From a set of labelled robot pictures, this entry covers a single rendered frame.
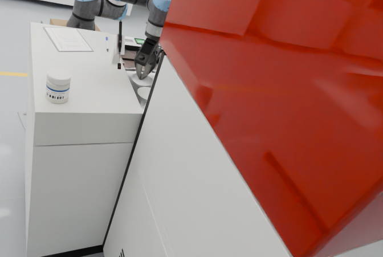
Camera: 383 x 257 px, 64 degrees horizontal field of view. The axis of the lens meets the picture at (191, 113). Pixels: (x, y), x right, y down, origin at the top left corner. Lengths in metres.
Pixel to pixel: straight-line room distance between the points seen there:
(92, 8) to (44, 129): 0.84
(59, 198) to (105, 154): 0.28
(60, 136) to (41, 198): 0.33
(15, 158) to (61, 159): 1.04
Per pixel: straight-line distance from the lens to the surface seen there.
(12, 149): 2.29
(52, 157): 1.19
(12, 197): 2.04
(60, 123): 1.09
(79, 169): 1.26
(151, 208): 1.08
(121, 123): 1.13
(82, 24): 1.78
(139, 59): 1.20
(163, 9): 1.18
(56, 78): 1.03
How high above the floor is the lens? 1.63
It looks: 33 degrees down
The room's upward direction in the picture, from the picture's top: 23 degrees clockwise
